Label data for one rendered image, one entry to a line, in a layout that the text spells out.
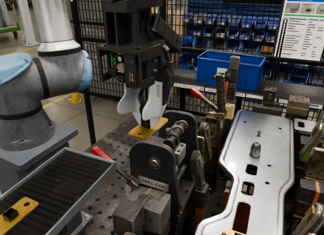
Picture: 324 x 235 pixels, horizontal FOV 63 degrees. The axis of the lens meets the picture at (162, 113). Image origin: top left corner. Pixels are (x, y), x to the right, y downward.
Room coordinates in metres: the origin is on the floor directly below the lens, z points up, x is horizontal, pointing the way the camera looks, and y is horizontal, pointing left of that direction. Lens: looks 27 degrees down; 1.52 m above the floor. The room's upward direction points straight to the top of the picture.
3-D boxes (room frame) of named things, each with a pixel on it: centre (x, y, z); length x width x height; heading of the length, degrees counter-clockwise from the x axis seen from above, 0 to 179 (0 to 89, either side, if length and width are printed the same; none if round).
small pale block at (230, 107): (0.94, -0.27, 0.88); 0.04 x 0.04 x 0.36; 67
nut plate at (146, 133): (0.41, 0.02, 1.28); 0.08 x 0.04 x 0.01; 152
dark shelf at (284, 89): (1.30, -0.34, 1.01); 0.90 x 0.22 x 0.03; 67
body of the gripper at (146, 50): (0.39, 0.04, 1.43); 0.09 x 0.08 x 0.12; 152
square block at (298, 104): (1.02, -0.58, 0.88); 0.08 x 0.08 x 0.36; 67
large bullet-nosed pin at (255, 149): (0.70, -0.30, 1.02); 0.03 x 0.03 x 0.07
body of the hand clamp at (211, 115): (0.88, -0.20, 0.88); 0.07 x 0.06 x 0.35; 67
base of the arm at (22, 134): (0.66, 0.40, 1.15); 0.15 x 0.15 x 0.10
